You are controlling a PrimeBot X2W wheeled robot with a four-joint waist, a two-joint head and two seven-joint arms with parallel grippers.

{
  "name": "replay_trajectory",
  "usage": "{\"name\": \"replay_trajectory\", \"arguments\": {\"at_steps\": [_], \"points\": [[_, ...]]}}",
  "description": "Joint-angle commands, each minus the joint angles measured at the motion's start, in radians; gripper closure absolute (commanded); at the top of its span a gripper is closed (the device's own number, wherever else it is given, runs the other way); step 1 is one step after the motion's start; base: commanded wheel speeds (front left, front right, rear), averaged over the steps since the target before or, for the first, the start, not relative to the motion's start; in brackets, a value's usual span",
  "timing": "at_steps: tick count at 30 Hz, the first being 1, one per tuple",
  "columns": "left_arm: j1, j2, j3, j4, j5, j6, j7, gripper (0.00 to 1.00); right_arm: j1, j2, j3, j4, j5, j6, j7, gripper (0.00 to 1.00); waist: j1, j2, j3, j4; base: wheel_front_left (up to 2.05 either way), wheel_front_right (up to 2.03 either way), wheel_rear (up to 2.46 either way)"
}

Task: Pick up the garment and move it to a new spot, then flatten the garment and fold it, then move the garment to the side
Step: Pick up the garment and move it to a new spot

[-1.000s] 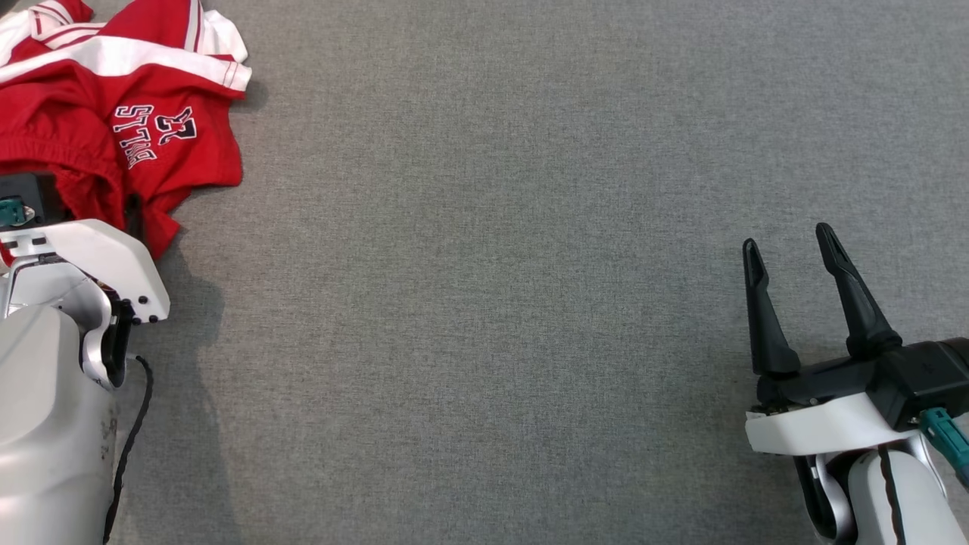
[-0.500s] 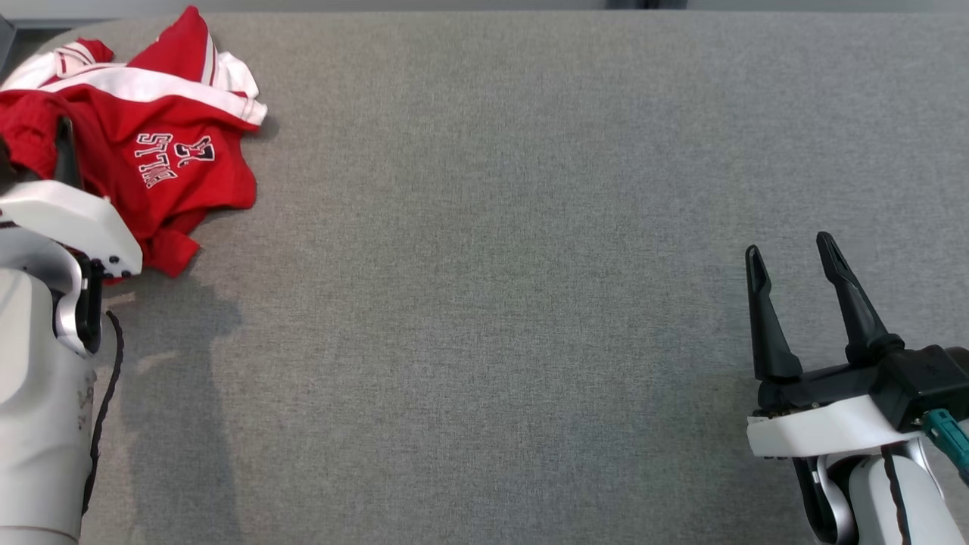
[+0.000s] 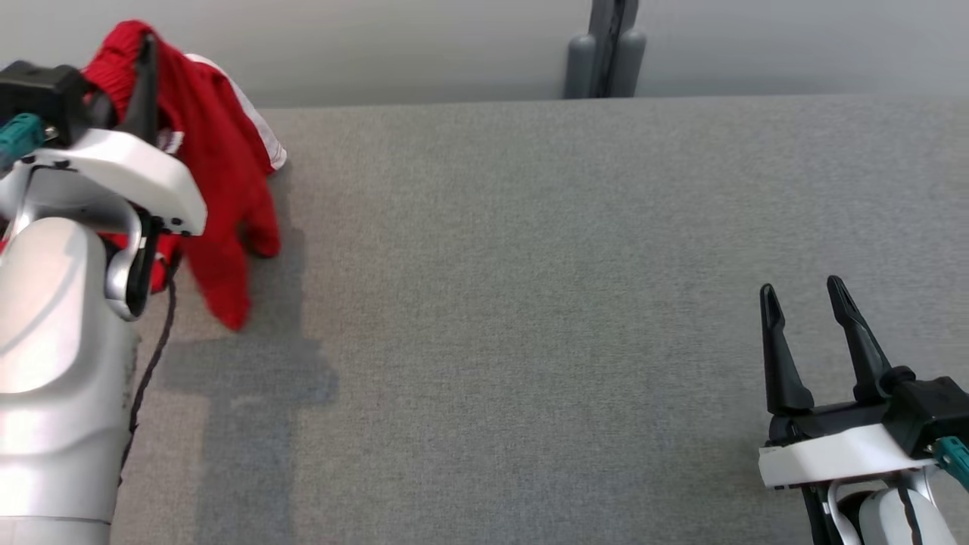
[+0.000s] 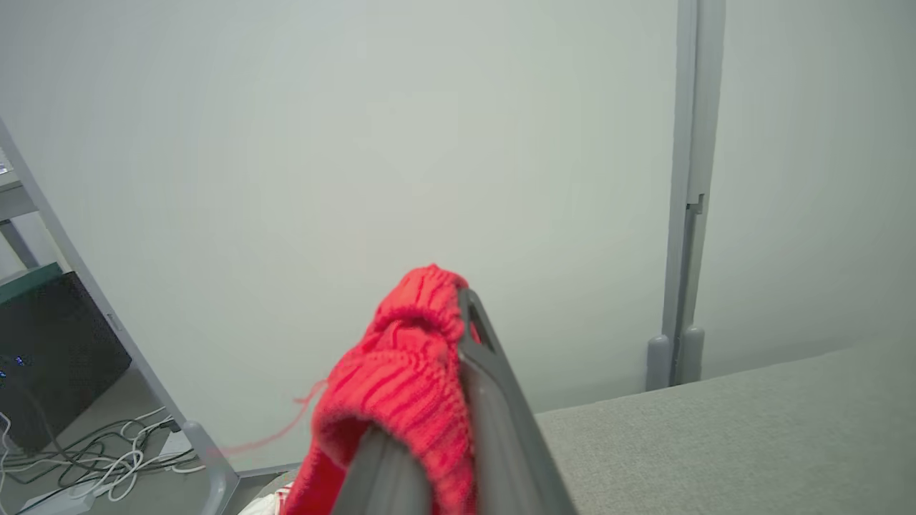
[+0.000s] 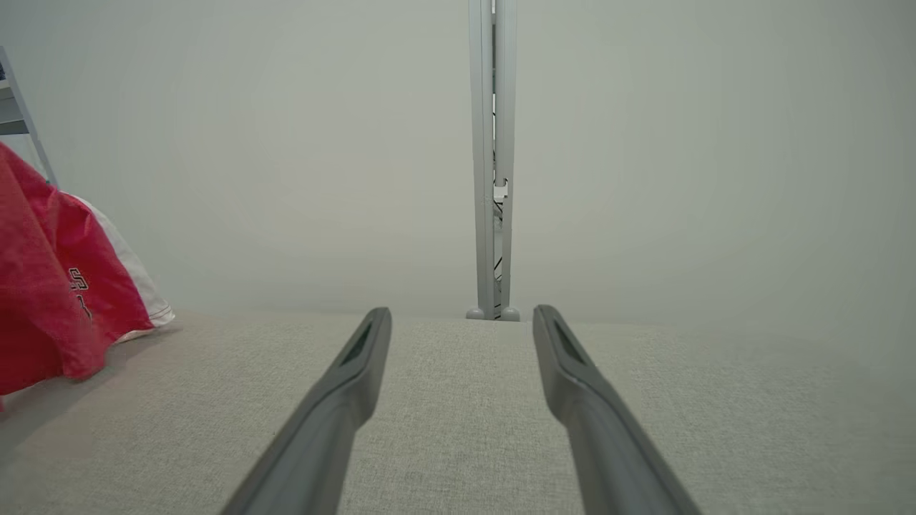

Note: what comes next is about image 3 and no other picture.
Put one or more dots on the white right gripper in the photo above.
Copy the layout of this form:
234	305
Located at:
833	454

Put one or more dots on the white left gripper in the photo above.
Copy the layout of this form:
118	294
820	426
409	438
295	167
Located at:
136	170

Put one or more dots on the red shorts with white stripe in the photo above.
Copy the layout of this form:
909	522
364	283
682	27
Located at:
219	174

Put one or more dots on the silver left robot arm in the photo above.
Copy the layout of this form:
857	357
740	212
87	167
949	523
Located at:
45	341

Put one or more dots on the teal left camera plug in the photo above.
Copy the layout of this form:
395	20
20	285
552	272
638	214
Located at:
19	136

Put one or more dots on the teal camera plug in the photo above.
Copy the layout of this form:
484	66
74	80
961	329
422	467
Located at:
955	458
19	136

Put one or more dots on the teal right camera plug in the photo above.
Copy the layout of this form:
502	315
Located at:
955	458

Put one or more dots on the grey metal partition post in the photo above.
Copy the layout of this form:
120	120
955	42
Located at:
606	53

